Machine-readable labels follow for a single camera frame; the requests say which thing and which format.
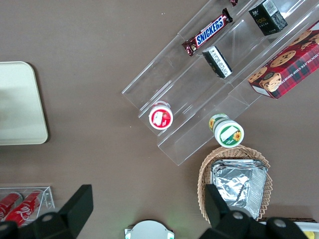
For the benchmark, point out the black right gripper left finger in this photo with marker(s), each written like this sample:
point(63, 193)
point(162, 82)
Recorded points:
point(72, 214)

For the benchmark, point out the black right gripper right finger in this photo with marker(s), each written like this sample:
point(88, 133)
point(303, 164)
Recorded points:
point(219, 214)

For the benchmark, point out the light wicker basket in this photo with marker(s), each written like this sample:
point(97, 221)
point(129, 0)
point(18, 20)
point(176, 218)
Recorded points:
point(203, 179)

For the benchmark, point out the beige plastic tray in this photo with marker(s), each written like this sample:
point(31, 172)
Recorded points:
point(17, 104)

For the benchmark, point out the clear acrylic bottle rack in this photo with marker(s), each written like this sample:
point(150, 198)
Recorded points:
point(48, 199)

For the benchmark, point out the silver foil packets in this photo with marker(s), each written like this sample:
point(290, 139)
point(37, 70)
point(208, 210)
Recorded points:
point(239, 184)

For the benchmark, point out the red cola bottle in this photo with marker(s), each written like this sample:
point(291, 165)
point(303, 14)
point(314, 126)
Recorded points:
point(8, 204)
point(25, 207)

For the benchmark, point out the green lid yogurt cup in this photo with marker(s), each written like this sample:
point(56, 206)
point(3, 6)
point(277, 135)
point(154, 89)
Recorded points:
point(229, 133)

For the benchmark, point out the yellow snack packet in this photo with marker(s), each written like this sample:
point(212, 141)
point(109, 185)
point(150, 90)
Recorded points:
point(312, 235)

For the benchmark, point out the red lid yogurt cup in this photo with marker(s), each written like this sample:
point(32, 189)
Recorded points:
point(161, 117)

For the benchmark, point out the clear acrylic step shelf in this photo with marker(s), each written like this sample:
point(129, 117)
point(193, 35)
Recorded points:
point(189, 82)

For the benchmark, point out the small black box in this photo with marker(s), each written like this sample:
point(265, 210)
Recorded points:
point(218, 62)
point(268, 17)

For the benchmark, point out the red tartan cookie box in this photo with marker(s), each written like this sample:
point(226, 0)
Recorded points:
point(289, 67)

